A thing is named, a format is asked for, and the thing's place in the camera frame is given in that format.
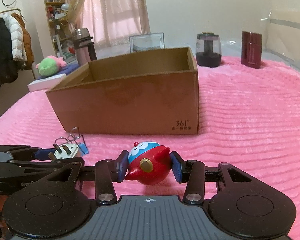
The brown jacket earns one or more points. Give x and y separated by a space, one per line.
27 42

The white puffer jacket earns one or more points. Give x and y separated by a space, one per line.
18 49

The black jacket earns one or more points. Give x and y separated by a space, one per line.
8 67

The dark red thermos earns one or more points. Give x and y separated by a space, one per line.
251 54

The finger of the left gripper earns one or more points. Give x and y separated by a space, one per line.
24 152
43 164

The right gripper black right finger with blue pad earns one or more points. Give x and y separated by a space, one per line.
191 172

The pink curtain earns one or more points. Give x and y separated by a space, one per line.
112 22

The purple book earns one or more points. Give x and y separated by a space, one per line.
65 70

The white flat box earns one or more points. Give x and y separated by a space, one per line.
46 83

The red blue Doraemon toy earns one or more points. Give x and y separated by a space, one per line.
149 163

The pink fluffy blanket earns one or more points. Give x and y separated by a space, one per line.
249 118

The white plug adapter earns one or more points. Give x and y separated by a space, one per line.
64 151

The clothes rack rail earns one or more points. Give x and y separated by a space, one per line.
11 10

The brown cardboard box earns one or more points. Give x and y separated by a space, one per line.
151 92

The wooden bookshelf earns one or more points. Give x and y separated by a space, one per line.
59 29

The sand picture frame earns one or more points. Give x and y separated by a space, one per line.
146 42

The green pink plush toy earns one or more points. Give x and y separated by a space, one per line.
50 66

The blue binder clip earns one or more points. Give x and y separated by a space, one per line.
75 138

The standing fan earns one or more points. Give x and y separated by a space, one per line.
72 11

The glass jar dark base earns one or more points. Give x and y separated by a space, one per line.
208 50

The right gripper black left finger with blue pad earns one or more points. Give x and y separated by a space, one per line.
108 172

